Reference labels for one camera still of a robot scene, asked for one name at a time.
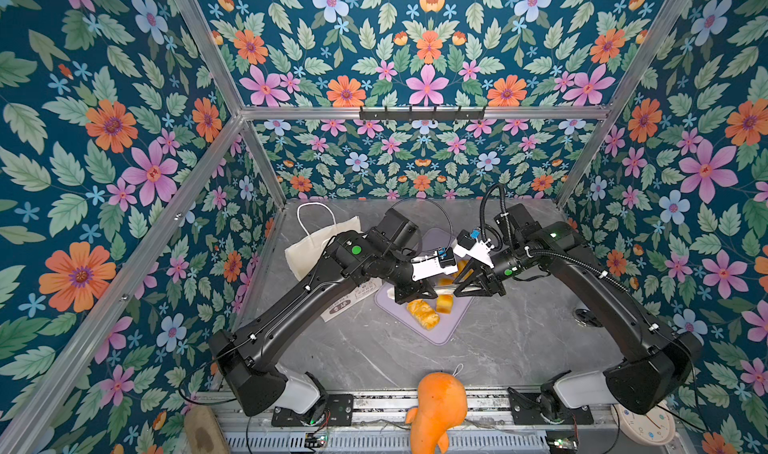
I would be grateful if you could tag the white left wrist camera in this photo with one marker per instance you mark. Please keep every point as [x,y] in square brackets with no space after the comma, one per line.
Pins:
[441,262]

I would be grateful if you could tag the orange plush whale toy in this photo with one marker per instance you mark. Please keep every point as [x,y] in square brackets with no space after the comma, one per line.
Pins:
[442,405]

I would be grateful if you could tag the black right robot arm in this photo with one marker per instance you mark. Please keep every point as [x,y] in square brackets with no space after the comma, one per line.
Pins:
[655,360]

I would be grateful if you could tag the brown stained sponge block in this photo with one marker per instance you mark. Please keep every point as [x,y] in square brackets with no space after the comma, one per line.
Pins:
[203,432]

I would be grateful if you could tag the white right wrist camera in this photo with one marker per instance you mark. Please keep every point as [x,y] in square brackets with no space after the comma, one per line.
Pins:
[468,245]

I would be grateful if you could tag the black hook rail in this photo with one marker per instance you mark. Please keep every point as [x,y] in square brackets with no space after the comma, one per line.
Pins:
[411,113]

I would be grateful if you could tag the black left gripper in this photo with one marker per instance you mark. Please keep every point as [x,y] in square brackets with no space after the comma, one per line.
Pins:
[417,289]

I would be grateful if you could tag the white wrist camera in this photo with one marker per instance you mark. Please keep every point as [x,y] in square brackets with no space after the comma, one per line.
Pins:
[441,262]
[468,245]

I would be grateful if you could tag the twisted glazed fake bread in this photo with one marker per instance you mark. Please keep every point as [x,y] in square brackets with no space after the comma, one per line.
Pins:
[426,317]

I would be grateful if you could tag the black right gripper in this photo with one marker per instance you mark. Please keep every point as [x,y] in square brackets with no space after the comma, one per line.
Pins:
[481,277]

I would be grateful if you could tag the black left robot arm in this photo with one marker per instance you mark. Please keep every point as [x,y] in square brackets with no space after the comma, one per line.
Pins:
[248,358]

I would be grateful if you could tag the segmented loaf fake bread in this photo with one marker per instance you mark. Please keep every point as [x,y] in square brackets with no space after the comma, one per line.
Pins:
[444,304]

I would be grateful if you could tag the white round wall clock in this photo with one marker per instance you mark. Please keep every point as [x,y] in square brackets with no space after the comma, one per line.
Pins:
[655,428]

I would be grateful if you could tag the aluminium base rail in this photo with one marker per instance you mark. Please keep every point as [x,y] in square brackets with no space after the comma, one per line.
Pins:
[499,420]

